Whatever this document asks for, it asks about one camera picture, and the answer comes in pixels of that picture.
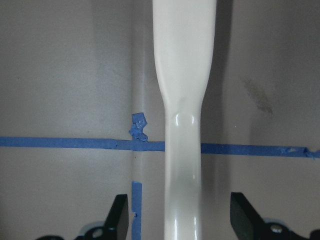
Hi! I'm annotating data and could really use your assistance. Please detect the beige hand brush black bristles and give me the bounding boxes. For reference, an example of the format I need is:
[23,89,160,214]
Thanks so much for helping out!
[152,0,217,240]

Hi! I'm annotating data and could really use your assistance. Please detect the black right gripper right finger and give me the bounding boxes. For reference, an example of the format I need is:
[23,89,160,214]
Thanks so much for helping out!
[230,192,305,240]

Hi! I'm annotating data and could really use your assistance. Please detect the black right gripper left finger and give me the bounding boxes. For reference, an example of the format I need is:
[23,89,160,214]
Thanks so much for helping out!
[37,193,129,240]

